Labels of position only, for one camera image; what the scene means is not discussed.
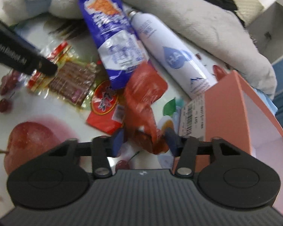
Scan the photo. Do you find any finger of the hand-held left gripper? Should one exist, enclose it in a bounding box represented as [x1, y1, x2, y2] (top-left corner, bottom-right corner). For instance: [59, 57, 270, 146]
[32, 56, 58, 76]

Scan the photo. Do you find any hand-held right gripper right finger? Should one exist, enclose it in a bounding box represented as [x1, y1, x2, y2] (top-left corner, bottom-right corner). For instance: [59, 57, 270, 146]
[165, 127, 243, 178]

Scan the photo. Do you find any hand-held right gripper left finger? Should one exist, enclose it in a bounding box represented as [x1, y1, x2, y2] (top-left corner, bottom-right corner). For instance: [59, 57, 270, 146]
[48, 128, 126, 179]

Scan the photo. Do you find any brown jerky strip packet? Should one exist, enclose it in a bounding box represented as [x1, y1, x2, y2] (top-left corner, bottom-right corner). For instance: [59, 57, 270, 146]
[27, 41, 104, 108]

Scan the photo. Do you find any red packet with white label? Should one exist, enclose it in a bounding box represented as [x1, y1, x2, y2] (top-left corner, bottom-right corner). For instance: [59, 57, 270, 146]
[86, 80, 127, 136]

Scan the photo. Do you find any red snack packet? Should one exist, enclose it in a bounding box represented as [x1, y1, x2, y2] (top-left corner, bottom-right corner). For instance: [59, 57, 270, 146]
[123, 62, 170, 155]

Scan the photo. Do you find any pink cardboard box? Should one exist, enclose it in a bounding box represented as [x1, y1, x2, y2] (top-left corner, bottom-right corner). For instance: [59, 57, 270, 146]
[172, 70, 283, 218]

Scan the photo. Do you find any blue cracker packet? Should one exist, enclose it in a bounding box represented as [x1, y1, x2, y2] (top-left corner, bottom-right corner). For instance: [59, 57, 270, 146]
[78, 0, 150, 90]

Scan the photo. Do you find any fruit print mat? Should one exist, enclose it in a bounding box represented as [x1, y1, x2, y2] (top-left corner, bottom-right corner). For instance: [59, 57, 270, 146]
[0, 0, 231, 219]

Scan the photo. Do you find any plush penguin toy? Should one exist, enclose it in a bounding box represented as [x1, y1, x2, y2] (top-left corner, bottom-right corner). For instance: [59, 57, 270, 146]
[2, 0, 126, 25]

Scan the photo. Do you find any white spray bottle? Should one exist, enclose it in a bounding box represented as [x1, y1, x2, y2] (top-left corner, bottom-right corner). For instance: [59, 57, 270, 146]
[127, 10, 217, 100]

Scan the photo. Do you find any light blue star bedsheet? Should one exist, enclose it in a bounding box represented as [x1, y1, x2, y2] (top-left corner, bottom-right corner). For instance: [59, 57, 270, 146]
[255, 87, 279, 116]

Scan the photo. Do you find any grey blanket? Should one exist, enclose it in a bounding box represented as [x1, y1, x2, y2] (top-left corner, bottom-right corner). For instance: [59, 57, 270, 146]
[123, 0, 278, 99]

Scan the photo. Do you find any white wall cabinet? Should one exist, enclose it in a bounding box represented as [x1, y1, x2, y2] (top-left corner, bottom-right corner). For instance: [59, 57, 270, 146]
[246, 0, 283, 64]

